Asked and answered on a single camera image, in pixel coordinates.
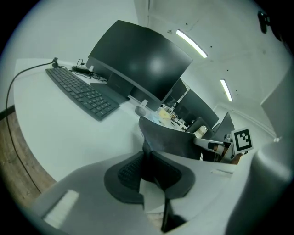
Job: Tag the row of black monitor backs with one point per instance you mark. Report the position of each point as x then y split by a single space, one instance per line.
202 110

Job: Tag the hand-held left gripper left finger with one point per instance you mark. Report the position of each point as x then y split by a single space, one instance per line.
92 195

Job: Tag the white cup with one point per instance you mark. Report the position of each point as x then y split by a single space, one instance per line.
201 132

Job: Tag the long ceiling light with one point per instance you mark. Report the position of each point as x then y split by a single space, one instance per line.
191 43

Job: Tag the large black monitor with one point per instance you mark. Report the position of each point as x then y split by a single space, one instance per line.
142 59

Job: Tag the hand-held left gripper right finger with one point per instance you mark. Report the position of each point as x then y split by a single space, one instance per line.
218 188

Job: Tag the short ceiling light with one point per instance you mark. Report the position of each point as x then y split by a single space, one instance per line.
226 90

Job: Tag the black power adapter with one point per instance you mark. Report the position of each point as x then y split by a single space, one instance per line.
82 70

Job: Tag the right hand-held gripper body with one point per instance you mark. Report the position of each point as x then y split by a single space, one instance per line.
242 140

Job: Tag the person's right forearm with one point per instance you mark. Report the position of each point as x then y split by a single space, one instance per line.
237 160

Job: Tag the long black keyboard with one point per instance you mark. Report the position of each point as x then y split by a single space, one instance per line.
82 93

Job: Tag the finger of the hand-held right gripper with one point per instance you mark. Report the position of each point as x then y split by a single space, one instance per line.
206 144

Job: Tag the yellow box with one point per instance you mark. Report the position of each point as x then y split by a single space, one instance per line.
164 114

